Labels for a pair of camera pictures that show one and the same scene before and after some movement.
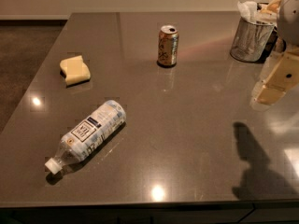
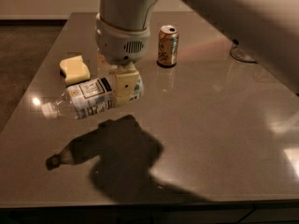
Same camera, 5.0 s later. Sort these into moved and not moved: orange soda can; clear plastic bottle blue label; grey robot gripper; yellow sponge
Moved: clear plastic bottle blue label; grey robot gripper
Not moved: orange soda can; yellow sponge
